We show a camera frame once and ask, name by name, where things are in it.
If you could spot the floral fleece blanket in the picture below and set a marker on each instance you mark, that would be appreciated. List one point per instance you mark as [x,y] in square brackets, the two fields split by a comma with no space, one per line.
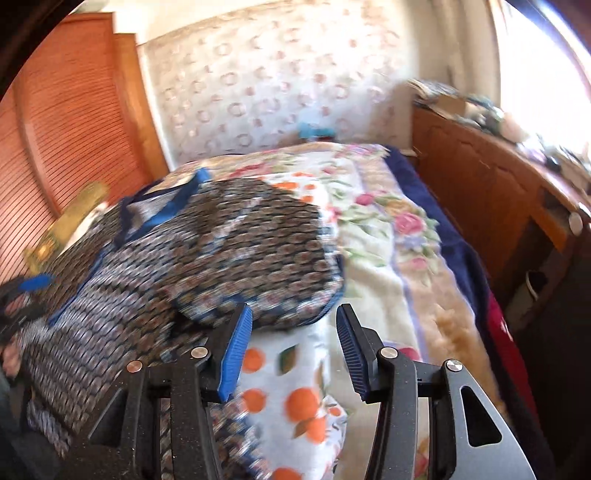
[395,276]

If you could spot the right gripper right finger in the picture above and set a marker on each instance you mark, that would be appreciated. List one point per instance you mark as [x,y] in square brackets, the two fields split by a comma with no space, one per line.
[469,439]

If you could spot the gold embroidered pillow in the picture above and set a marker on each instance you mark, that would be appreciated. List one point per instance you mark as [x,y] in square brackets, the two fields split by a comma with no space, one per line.
[76,218]

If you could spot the wooden framed window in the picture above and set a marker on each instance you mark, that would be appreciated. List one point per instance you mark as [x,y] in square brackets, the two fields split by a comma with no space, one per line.
[542,86]

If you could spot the navy blue bed cover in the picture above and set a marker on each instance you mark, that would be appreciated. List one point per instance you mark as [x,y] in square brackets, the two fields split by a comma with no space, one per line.
[507,363]

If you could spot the circle patterned sheer curtain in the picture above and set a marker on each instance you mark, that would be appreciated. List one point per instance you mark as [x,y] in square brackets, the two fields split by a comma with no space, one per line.
[258,78]

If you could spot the orange print white sheet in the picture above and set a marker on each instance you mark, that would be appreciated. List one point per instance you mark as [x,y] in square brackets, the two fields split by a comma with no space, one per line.
[284,385]

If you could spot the person's left hand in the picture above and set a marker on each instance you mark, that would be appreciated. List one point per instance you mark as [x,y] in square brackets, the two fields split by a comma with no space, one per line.
[13,358]

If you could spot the stack of folded cloths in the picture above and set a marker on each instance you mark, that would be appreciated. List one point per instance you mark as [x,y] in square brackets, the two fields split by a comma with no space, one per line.
[429,91]

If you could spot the navy patterned silk garment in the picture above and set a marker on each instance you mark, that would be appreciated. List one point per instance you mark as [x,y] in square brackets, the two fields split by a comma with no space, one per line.
[152,275]

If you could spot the white side curtain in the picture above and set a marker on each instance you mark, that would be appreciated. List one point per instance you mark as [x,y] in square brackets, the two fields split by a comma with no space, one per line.
[471,46]

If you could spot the cardboard box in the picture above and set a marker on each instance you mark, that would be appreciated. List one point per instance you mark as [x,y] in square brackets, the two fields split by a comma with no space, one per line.
[449,106]

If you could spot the blue toy on stool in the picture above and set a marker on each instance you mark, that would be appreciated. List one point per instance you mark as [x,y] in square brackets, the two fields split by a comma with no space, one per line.
[308,132]

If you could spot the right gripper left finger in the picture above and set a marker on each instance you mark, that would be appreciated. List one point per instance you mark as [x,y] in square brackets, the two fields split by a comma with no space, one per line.
[121,437]

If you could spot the wooden sideboard cabinet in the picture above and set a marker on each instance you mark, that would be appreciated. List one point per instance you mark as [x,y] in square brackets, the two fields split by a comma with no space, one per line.
[516,214]

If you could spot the wooden louvered wardrobe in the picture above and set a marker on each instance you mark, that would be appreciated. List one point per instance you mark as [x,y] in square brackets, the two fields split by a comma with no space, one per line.
[76,112]

